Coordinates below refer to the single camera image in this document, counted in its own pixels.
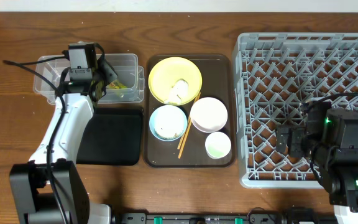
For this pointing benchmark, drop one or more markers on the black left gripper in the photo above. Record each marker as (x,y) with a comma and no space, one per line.
(103,72)

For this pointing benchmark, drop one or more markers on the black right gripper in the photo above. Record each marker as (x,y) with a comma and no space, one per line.
(297,136)

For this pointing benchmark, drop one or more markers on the green snack wrapper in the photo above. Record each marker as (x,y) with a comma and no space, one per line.
(116,84)

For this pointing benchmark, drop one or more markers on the white green cup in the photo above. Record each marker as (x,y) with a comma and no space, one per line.
(217,145)

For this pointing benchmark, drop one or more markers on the pink bowl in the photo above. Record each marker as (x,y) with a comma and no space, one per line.
(209,115)

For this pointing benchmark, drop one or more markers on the white tissue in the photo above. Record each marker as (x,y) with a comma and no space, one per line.
(177,93)

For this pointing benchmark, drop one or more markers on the blue bowl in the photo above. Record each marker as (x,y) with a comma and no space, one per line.
(168,123)

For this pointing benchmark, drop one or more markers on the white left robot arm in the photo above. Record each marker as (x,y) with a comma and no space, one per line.
(48,188)

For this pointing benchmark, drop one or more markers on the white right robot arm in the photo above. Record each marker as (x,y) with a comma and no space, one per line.
(339,177)

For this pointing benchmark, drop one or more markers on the clear plastic waste bin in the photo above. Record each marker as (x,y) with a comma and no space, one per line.
(126,66)

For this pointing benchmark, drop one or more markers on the grey dishwasher rack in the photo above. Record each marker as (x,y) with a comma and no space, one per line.
(274,73)

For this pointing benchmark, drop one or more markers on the black waste tray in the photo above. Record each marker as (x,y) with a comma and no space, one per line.
(112,137)

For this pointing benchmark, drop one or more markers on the yellow plate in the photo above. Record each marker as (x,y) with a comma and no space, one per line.
(168,71)

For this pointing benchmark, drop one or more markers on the wooden chopstick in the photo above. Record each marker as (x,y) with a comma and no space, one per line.
(187,123)
(184,141)

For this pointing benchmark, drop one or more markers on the black rail at table edge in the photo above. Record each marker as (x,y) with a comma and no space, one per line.
(257,215)

